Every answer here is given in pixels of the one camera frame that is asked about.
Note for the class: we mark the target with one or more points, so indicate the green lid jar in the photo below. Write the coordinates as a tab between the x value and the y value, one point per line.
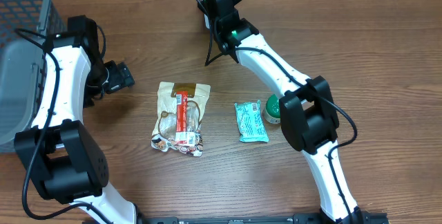
271	111

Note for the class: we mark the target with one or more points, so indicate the brown snack bag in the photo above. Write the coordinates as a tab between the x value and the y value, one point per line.
163	135

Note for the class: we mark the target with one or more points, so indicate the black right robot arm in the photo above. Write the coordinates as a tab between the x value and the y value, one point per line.
308	114

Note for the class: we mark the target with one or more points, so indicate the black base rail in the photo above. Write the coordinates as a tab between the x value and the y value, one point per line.
310	218

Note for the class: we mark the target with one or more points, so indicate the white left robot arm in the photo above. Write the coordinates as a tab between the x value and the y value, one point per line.
65	167

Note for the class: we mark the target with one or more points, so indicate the grey plastic basket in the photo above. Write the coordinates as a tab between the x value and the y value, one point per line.
23	70

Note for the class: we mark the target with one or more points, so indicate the red white snack bar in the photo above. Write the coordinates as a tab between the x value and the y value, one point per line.
182	136

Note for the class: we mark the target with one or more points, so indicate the teal snack packet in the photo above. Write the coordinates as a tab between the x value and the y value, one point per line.
250	124

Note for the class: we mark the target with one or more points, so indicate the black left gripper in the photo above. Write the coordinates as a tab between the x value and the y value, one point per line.
121	75

